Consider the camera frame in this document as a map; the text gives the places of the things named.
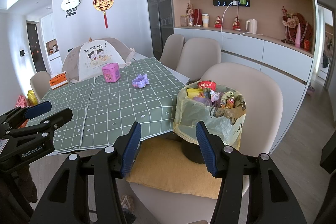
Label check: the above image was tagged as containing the red paper cup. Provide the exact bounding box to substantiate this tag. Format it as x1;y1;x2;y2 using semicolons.
198;81;217;91

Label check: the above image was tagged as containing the gold snack wrapper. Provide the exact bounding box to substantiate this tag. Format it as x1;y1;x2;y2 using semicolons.
220;91;237;109

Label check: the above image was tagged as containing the pink long wrapper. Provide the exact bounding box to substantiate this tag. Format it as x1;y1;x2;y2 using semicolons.
210;90;223;103

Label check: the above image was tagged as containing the yellow trash bag bin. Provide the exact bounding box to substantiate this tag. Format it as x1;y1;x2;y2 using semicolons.
173;81;246;164

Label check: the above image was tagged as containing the left side beige chair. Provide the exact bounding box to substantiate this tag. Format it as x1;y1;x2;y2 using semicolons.
30;71;51;102

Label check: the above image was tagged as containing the orange tissue box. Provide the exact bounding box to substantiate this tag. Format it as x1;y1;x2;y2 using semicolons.
49;71;69;90

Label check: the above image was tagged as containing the white food cover tent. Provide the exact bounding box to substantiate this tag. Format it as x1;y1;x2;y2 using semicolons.
62;38;135;82

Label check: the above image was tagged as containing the beige chair with bin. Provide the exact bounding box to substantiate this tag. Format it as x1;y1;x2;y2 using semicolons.
127;63;283;223

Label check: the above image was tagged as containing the yellow seat cushion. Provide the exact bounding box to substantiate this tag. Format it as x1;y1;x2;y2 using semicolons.
126;137;222;200

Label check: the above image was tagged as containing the pink toy box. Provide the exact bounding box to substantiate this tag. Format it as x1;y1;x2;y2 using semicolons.
102;63;120;83

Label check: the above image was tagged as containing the green checkered tablecloth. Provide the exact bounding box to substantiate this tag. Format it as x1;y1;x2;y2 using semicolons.
28;57;189;153

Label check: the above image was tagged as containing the purple toy pot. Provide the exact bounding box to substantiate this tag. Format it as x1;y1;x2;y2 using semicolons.
132;75;149;89

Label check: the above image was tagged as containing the purple plastic wrapper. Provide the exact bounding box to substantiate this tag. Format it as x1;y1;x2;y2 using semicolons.
193;97;213;107

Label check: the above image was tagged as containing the red chinese knot ornament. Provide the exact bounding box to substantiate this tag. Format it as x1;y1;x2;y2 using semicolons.
93;0;114;28

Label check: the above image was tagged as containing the far beige chair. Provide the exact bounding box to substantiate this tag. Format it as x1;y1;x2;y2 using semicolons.
159;34;185;70

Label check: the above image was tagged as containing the middle beige chair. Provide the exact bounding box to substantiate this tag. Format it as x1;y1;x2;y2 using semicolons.
176;38;221;81

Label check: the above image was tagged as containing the red flower decoration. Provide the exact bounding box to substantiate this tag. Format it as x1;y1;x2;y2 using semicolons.
281;6;313;52

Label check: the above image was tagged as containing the white electric kettle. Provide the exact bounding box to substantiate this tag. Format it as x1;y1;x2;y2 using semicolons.
245;19;258;34

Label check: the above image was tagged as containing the red doll figurine right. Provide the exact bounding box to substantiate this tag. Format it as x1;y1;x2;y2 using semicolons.
232;17;241;31

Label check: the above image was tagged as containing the red doll figurine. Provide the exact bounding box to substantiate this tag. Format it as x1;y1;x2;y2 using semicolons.
214;16;222;28
232;17;241;31

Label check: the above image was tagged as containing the red doll figurine left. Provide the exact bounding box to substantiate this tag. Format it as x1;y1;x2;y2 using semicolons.
214;16;222;28

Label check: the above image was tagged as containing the cream travel cup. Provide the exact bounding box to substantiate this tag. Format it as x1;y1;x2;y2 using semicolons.
202;13;209;27

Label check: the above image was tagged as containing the black power strip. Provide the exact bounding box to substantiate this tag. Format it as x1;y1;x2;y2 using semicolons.
213;0;251;7

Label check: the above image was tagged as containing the panda wall clock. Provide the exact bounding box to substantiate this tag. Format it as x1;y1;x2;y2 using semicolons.
61;0;81;18

